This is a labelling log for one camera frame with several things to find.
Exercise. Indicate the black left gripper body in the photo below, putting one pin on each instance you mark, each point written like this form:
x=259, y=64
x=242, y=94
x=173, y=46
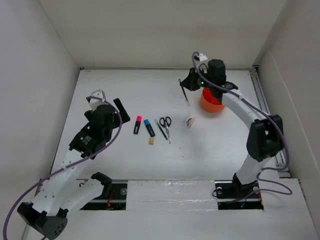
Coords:
x=117, y=121

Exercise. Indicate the black handled scissors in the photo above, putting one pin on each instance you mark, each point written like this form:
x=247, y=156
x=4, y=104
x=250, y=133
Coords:
x=166, y=122

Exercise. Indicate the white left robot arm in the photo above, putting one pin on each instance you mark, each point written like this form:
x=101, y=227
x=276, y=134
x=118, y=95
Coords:
x=49, y=211

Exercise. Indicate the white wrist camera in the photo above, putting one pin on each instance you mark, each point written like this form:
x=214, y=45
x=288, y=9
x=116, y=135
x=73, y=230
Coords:
x=96, y=99
x=201, y=58

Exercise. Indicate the beige eraser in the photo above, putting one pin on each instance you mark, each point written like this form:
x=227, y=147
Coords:
x=151, y=141

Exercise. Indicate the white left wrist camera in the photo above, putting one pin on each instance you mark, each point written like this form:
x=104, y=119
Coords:
x=96, y=99

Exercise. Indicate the pink cap black highlighter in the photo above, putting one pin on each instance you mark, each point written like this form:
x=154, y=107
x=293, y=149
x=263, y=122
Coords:
x=137, y=125

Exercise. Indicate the blue cap black highlighter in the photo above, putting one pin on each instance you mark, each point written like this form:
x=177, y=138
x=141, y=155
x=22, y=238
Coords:
x=149, y=128

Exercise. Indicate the orange round desk organizer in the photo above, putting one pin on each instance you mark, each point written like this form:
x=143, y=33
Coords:
x=209, y=103

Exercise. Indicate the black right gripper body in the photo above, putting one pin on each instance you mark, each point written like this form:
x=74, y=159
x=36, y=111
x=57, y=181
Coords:
x=200, y=82

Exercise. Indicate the aluminium rail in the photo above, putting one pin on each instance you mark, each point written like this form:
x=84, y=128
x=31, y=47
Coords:
x=280, y=159

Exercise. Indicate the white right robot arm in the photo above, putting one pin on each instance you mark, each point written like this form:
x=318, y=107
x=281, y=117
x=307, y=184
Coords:
x=265, y=137

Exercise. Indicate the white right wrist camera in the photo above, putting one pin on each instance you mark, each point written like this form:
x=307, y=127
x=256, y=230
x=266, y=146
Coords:
x=201, y=58

